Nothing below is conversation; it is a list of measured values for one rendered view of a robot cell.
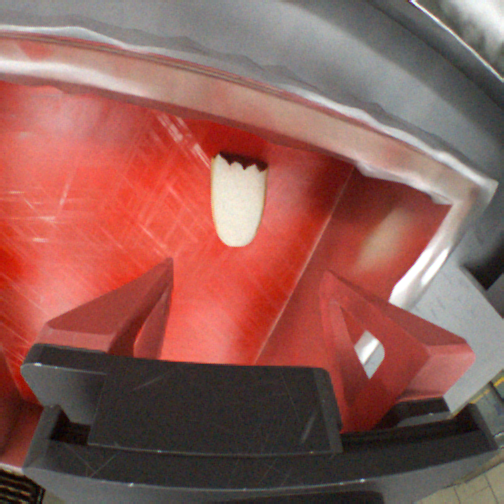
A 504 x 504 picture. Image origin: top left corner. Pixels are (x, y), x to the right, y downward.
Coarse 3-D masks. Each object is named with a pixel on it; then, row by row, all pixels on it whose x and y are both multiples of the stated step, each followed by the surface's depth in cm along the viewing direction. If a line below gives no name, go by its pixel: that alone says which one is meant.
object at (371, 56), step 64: (0, 0) 12; (64, 0) 13; (128, 0) 14; (192, 0) 14; (256, 0) 14; (320, 0) 14; (320, 64) 16; (384, 64) 17; (448, 64) 16; (448, 128) 19; (448, 320) 32
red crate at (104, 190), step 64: (0, 128) 16; (64, 128) 17; (128, 128) 17; (192, 128) 18; (0, 192) 19; (64, 192) 19; (128, 192) 20; (192, 192) 20; (320, 192) 21; (0, 256) 22; (64, 256) 22; (128, 256) 23; (192, 256) 23; (256, 256) 24; (0, 320) 26; (192, 320) 27; (256, 320) 28
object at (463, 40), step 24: (384, 0) 13; (408, 0) 11; (432, 0) 11; (456, 0) 11; (480, 0) 11; (408, 24) 14; (432, 24) 12; (456, 24) 12; (480, 24) 12; (432, 48) 15; (456, 48) 13; (480, 48) 12; (480, 72) 14
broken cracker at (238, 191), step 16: (224, 160) 18; (240, 160) 19; (224, 176) 19; (240, 176) 19; (256, 176) 19; (224, 192) 20; (240, 192) 20; (256, 192) 20; (224, 208) 20; (240, 208) 20; (256, 208) 20; (224, 224) 21; (240, 224) 21; (256, 224) 21; (224, 240) 22; (240, 240) 22
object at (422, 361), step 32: (320, 288) 15; (352, 288) 12; (384, 320) 9; (416, 320) 9; (352, 352) 12; (384, 352) 9; (416, 352) 8; (448, 352) 7; (352, 384) 12; (384, 384) 9; (416, 384) 8; (448, 384) 8; (352, 416) 11; (384, 416) 9; (416, 416) 8
